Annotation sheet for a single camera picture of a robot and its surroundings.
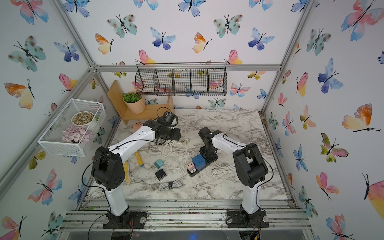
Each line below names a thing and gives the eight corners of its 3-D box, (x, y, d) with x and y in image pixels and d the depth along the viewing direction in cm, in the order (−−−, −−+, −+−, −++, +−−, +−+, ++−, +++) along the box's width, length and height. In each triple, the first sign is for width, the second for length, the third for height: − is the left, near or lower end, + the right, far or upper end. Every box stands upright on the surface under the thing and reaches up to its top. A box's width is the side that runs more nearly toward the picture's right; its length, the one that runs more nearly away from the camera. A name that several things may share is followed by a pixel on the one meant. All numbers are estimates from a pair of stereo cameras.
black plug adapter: (159, 180, 89) (158, 179, 87) (155, 174, 91) (154, 173, 89) (166, 175, 91) (166, 173, 89) (162, 169, 93) (162, 168, 91)
